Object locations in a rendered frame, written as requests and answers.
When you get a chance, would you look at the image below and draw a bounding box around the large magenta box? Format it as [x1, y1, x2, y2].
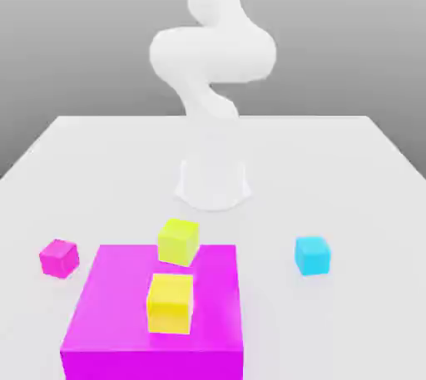
[59, 244, 245, 380]

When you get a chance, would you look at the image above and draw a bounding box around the small lime yellow cube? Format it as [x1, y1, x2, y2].
[156, 218, 201, 268]

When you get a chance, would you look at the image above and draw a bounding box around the small pink cube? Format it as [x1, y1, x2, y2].
[38, 238, 81, 280]

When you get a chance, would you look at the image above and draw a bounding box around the small cyan cube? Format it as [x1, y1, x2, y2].
[294, 235, 332, 277]

